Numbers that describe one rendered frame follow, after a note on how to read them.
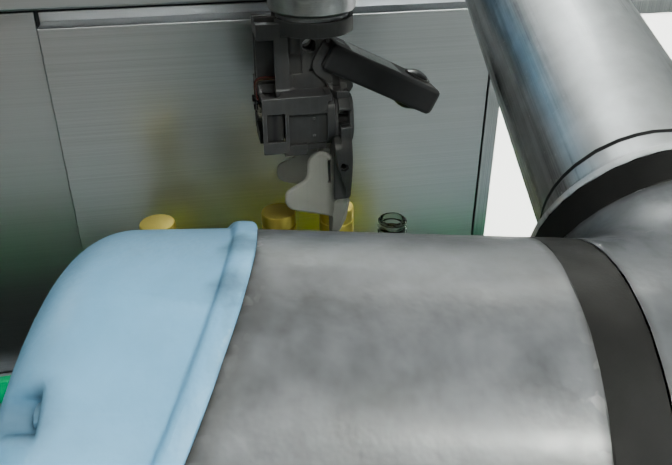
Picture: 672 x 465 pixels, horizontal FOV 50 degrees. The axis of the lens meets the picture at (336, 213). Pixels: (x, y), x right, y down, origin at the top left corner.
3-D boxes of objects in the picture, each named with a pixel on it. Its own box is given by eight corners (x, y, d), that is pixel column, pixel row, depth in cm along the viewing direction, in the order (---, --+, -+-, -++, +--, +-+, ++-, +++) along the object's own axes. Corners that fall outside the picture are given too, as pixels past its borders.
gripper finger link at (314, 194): (285, 240, 70) (279, 148, 66) (344, 233, 71) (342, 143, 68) (290, 252, 67) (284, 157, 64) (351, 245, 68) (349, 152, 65)
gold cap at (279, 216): (294, 237, 74) (293, 200, 72) (300, 255, 71) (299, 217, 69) (260, 241, 74) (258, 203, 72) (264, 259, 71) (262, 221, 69)
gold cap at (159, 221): (164, 274, 68) (158, 235, 66) (136, 264, 70) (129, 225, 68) (188, 256, 71) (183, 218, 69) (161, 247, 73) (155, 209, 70)
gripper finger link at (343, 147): (325, 188, 69) (321, 99, 66) (343, 186, 69) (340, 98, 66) (334, 205, 65) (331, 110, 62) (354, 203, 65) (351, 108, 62)
